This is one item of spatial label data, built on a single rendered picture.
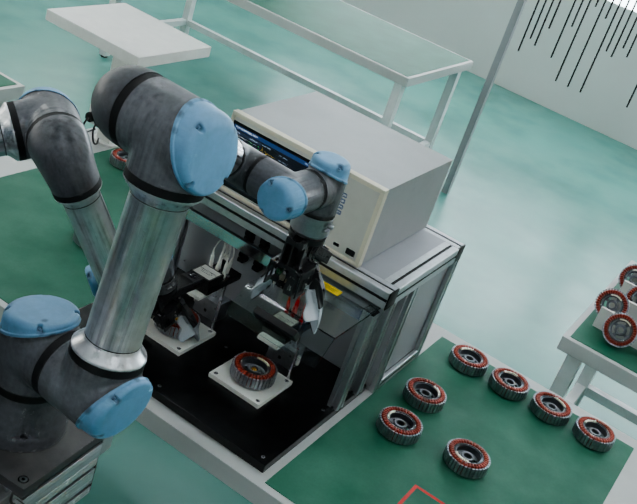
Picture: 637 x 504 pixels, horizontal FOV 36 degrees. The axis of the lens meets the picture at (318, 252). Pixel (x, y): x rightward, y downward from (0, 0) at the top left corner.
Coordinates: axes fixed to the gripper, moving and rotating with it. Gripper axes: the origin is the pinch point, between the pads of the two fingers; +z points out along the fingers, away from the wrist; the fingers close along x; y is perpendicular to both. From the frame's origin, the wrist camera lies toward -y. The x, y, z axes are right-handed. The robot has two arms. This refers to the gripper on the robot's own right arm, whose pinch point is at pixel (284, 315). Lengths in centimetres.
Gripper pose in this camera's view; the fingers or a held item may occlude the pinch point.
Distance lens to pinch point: 192.0
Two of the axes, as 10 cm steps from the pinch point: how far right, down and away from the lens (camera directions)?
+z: -2.9, 8.4, 4.5
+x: 8.5, 4.5, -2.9
